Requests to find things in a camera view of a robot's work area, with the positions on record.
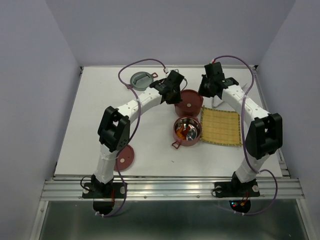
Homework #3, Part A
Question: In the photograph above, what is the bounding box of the aluminium front rail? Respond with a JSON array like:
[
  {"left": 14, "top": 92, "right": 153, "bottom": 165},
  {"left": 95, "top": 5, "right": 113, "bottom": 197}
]
[{"left": 40, "top": 177, "right": 305, "bottom": 201}]

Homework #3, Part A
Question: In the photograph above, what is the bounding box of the grey lid with red clips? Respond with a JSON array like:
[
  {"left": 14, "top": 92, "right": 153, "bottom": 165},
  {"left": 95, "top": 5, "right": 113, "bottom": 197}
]
[{"left": 129, "top": 71, "right": 158, "bottom": 92}]

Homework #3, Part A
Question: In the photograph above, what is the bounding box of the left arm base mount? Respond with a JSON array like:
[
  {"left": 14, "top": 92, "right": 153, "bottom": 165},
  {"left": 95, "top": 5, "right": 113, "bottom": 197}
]
[{"left": 80, "top": 182, "right": 128, "bottom": 218}]

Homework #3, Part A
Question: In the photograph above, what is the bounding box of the orange toy chicken wing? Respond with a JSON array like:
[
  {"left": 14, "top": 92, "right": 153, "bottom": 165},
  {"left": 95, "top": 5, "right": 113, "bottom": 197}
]
[{"left": 175, "top": 128, "right": 189, "bottom": 140}]

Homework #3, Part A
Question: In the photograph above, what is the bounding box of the red steel lunch bowl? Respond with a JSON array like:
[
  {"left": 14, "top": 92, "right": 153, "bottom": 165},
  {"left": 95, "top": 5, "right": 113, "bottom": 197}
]
[{"left": 174, "top": 100, "right": 203, "bottom": 117}]

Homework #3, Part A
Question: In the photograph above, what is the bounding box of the yellow bamboo mat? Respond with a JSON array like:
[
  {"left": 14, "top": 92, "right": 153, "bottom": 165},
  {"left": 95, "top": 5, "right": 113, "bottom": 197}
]
[{"left": 200, "top": 106, "right": 242, "bottom": 147}]

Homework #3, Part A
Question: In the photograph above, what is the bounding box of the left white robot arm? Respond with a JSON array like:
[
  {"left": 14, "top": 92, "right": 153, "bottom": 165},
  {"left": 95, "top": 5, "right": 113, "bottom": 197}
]
[{"left": 91, "top": 70, "right": 185, "bottom": 197}]

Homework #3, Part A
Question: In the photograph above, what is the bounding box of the red steel bowl with clips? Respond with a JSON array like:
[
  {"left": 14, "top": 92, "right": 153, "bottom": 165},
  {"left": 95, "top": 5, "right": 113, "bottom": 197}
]
[{"left": 171, "top": 116, "right": 202, "bottom": 150}]

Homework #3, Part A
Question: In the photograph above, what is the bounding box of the red toy drumstick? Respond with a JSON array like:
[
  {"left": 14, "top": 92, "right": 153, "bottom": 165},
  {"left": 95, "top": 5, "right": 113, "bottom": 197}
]
[{"left": 182, "top": 125, "right": 191, "bottom": 135}]

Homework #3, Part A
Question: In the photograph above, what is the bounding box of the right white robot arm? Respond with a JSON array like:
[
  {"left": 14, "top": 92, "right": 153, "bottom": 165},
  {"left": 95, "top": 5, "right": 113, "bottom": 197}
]
[{"left": 198, "top": 62, "right": 283, "bottom": 195}]

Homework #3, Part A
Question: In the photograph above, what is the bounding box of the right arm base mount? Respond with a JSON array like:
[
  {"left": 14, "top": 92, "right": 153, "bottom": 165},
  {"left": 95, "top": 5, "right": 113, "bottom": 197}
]
[{"left": 211, "top": 180, "right": 260, "bottom": 214}]

